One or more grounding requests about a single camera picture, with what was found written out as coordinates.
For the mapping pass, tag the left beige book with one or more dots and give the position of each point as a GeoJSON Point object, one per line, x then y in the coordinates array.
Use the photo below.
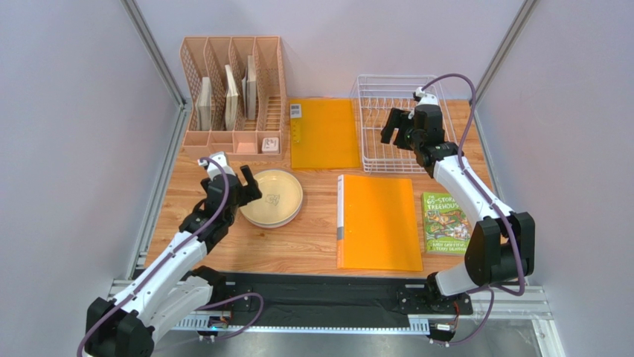
{"type": "Point", "coordinates": [204, 105]}

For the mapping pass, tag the aluminium front rail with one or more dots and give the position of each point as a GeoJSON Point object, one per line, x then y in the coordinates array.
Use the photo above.
{"type": "Point", "coordinates": [490, 304]}

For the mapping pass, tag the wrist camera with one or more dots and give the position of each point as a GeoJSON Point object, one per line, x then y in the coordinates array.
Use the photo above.
{"type": "Point", "coordinates": [427, 101]}
{"type": "Point", "coordinates": [215, 164]}

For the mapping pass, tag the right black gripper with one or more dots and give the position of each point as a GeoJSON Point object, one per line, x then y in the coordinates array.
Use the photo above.
{"type": "Point", "coordinates": [403, 127]}

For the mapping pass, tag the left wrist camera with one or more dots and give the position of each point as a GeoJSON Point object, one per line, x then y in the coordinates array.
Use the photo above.
{"type": "Point", "coordinates": [215, 164]}

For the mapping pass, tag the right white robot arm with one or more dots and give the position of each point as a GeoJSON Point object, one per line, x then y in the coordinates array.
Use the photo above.
{"type": "Point", "coordinates": [502, 244]}

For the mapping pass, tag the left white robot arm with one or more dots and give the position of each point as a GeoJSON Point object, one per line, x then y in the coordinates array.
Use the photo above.
{"type": "Point", "coordinates": [163, 277]}

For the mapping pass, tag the pink plastic file organizer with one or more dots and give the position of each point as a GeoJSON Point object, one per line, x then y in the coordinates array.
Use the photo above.
{"type": "Point", "coordinates": [239, 101]}

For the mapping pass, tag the orange ring binder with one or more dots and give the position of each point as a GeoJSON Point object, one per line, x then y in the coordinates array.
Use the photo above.
{"type": "Point", "coordinates": [377, 224]}

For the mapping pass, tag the blue grey plate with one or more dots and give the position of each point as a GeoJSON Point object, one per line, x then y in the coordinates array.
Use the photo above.
{"type": "Point", "coordinates": [275, 225]}

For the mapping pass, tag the white power adapter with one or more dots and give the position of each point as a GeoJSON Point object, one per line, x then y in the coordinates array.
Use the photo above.
{"type": "Point", "coordinates": [270, 146]}

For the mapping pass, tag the translucent orange document folder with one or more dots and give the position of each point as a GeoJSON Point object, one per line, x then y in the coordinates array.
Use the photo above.
{"type": "Point", "coordinates": [323, 134]}

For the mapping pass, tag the white wire dish rack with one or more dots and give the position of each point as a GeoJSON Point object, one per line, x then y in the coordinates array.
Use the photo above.
{"type": "Point", "coordinates": [376, 96]}

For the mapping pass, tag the black base mat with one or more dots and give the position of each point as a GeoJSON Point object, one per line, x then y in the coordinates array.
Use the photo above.
{"type": "Point", "coordinates": [295, 300]}

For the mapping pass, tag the left aluminium frame post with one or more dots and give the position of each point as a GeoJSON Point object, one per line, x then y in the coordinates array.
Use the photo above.
{"type": "Point", "coordinates": [143, 29]}

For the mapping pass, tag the tan wooden plate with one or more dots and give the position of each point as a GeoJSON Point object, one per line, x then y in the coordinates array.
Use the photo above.
{"type": "Point", "coordinates": [282, 196]}

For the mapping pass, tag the right beige book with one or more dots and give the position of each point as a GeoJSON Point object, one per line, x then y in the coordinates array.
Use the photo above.
{"type": "Point", "coordinates": [250, 89]}

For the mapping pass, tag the right aluminium frame post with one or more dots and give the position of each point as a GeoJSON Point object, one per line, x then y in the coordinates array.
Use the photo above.
{"type": "Point", "coordinates": [512, 34]}

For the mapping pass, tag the middle beige book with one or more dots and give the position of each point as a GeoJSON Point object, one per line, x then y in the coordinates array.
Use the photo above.
{"type": "Point", "coordinates": [231, 100]}

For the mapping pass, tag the aluminium frame post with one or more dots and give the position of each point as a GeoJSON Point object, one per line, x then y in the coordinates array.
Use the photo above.
{"type": "Point", "coordinates": [143, 29]}
{"type": "Point", "coordinates": [512, 34]}

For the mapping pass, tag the green treehouse book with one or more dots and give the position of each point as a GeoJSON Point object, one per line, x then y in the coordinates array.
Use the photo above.
{"type": "Point", "coordinates": [446, 227]}

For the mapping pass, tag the beige book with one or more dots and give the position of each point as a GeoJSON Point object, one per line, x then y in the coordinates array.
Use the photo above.
{"type": "Point", "coordinates": [231, 100]}
{"type": "Point", "coordinates": [204, 105]}
{"type": "Point", "coordinates": [250, 89]}

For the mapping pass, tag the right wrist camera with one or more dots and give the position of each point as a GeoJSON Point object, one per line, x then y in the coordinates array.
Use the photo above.
{"type": "Point", "coordinates": [427, 101]}

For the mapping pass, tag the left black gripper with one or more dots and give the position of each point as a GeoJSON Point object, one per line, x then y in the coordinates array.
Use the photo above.
{"type": "Point", "coordinates": [253, 191]}

